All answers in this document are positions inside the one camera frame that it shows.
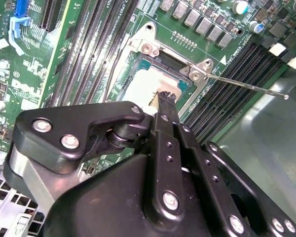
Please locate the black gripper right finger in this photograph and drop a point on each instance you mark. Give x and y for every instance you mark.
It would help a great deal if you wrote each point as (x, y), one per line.
(204, 170)

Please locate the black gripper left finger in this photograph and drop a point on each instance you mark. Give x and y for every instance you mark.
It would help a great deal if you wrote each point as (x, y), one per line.
(88, 113)

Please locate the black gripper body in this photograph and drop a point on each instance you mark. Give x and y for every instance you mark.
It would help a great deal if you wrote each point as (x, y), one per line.
(101, 205)

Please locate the metal locking lever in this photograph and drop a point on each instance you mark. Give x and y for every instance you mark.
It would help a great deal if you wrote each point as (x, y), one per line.
(109, 81)
(236, 85)

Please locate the CPU with silver top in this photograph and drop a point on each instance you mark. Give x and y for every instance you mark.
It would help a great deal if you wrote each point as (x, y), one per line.
(148, 84)

